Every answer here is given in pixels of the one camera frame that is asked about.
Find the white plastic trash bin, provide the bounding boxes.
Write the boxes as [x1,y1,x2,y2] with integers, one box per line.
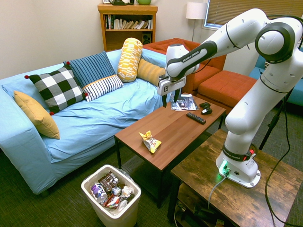
[80,164,142,227]

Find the crumpled white paper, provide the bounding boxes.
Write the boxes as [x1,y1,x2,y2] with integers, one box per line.
[121,185,135,197]

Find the rustic dark wooden table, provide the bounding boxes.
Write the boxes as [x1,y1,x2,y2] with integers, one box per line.
[167,129,303,227]

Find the yellow white patterned bolster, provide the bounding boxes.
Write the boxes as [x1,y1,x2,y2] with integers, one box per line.
[117,37,143,83]

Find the black game controller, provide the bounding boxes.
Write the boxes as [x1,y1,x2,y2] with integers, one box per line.
[199,102,213,115]

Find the teal sofa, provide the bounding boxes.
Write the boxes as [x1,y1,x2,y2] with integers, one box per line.
[249,46,303,107]

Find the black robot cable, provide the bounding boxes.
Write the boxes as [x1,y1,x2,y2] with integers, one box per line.
[264,14,303,225]

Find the wooden bookshelf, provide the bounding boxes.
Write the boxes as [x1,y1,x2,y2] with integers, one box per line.
[97,3,159,52]

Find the brown window blinds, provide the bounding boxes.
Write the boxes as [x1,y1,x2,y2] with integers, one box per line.
[204,0,303,28]

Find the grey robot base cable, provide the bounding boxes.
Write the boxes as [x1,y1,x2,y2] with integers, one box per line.
[207,172,230,210]

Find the dark cover magazine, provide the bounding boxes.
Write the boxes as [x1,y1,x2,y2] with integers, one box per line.
[170,93,200,112]

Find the black camera stand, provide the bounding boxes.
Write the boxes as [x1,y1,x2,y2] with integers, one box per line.
[258,89,294,151]

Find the orange ottoman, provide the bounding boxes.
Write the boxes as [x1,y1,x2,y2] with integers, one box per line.
[196,70,258,115]

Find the brown wooden coffee table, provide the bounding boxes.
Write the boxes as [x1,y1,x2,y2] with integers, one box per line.
[114,93,227,209]

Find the purple label hint bottle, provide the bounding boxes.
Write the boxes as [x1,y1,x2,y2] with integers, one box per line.
[90,182,108,204]

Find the yellow chip bag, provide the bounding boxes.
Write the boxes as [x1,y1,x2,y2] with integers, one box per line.
[138,130,162,154]

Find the white navy striped pillow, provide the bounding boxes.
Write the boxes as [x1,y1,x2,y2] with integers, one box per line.
[82,74,124,103]

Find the white shade floor lamp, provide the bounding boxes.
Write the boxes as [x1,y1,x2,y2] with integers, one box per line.
[186,2,208,43]

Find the light blue covered sofa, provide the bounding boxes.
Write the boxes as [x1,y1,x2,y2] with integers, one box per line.
[0,48,171,196]

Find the mustard ribbed pillow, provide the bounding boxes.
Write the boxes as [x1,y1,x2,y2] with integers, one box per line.
[136,58,166,87]

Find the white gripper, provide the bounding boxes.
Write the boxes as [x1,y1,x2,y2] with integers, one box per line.
[157,75,187,108]

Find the orange armchair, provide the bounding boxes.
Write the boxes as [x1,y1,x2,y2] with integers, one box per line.
[143,37,227,96]

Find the black remote control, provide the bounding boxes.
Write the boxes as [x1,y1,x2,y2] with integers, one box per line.
[186,112,207,125]

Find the row of paperback books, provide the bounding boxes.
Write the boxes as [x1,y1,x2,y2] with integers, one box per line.
[104,14,154,30]

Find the blue striped pillow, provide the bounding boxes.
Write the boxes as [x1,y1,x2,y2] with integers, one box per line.
[62,51,116,88]

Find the red snack wrapper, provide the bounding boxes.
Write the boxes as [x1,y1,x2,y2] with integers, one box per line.
[105,194,121,209]

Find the dark floor vent grille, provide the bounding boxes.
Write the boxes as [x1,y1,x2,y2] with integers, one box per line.
[121,155,145,176]

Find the brown candy wrapper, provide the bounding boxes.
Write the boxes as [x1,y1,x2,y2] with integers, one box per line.
[98,171,120,192]

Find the plain mustard yellow pillow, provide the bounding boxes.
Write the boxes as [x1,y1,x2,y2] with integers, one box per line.
[13,90,61,140]

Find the black white checkered pillow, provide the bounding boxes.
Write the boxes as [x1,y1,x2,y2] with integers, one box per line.
[24,65,89,116]

